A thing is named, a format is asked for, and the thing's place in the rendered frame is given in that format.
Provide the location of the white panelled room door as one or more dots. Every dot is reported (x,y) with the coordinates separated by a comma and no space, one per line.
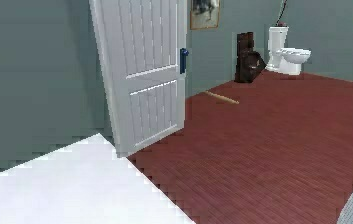
(147,76)

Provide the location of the tan wooden stick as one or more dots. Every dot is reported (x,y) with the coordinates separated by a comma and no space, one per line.
(222,97)

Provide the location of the white toilet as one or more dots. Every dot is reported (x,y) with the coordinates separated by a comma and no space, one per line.
(285,53)

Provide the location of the black plunger with red cup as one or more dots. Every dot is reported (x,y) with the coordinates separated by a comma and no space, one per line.
(282,15)

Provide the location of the wood framed wall picture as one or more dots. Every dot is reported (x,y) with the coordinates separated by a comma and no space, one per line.
(204,13)

